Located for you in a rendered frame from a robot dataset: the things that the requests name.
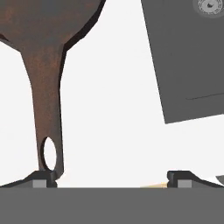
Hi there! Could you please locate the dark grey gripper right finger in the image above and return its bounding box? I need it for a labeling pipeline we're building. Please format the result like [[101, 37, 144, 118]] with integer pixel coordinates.
[[166, 170, 224, 189]]

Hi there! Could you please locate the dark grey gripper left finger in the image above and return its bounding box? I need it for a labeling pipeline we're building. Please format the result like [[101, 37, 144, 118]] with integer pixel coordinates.
[[0, 170, 58, 189]]

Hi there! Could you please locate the rusty brown cast iron pan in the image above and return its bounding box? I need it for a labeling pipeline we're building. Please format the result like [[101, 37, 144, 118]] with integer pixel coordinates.
[[0, 0, 108, 180]]

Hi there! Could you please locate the dark grey sink basin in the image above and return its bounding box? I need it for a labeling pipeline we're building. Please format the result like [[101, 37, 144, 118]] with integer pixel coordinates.
[[140, 0, 224, 125]]

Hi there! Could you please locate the tan wooden cupboard front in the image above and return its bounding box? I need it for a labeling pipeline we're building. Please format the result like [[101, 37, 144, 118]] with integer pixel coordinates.
[[139, 182, 169, 189]]

